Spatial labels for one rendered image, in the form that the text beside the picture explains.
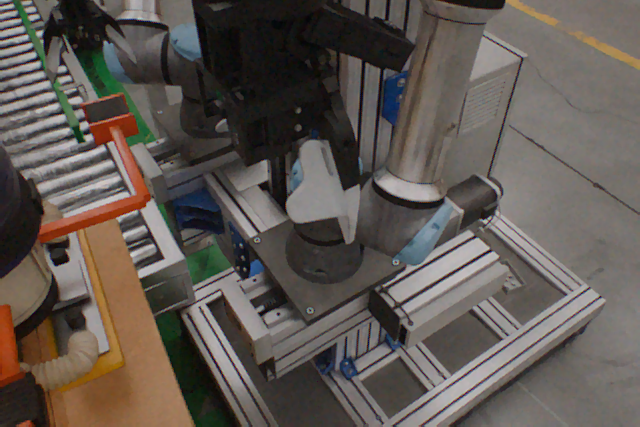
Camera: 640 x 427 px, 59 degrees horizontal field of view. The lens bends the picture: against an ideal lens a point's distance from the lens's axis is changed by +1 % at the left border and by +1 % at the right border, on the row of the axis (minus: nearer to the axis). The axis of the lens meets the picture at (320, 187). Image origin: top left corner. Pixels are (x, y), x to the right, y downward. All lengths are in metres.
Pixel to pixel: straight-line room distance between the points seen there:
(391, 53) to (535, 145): 2.69
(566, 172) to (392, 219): 2.21
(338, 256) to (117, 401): 0.45
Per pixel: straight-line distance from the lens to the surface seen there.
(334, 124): 0.40
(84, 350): 0.92
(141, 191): 1.01
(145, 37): 1.30
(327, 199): 0.42
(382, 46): 0.43
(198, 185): 1.40
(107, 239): 1.30
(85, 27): 1.05
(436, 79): 0.77
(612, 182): 3.04
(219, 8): 0.35
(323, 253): 0.98
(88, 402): 1.09
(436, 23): 0.76
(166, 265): 1.65
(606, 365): 2.36
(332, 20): 0.39
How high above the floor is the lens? 1.87
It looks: 44 degrees down
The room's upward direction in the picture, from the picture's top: straight up
